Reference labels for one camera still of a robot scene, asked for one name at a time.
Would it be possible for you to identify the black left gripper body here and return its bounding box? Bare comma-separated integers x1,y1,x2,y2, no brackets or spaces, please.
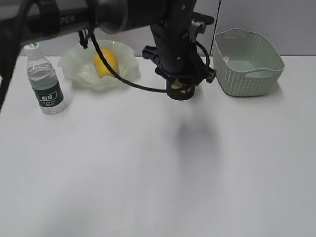
142,24,216,86

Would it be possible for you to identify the yellow eraser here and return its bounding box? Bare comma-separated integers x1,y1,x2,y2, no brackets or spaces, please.
171,79,183,90

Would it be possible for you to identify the white waste paper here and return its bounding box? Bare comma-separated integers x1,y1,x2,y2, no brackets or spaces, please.
224,56,230,63

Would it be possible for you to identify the yellow mango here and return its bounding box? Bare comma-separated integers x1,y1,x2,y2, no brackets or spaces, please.
93,49,119,78

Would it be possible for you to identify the clear water bottle green label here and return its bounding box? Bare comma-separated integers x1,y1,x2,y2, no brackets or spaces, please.
24,42,67,115

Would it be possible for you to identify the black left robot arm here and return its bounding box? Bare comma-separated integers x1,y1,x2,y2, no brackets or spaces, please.
0,0,216,101

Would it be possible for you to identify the black mesh pen holder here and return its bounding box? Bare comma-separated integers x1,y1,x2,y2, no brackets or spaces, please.
166,82,195,101

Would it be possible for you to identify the pale green plastic basket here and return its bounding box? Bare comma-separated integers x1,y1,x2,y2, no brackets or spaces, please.
213,28,285,97

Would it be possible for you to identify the pale green wavy glass plate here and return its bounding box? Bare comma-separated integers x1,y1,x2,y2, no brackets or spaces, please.
58,39,141,91

